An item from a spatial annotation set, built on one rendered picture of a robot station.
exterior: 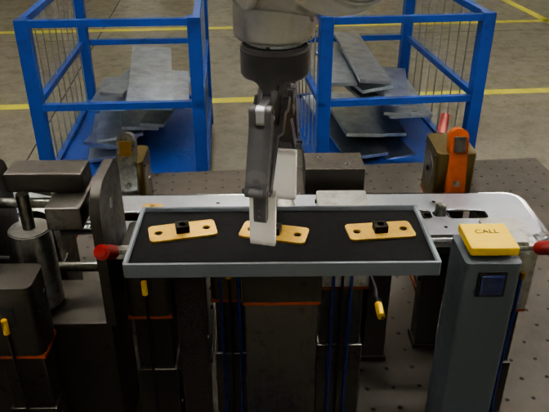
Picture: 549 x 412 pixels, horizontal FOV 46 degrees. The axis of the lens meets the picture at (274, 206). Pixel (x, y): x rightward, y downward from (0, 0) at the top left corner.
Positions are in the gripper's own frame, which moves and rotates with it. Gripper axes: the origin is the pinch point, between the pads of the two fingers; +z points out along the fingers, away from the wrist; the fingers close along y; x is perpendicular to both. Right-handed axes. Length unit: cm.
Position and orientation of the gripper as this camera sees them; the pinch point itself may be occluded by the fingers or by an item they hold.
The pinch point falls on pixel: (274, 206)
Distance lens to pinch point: 78.4
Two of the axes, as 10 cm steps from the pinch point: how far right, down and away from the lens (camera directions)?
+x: -9.7, -1.1, 2.0
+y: 2.3, -4.7, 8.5
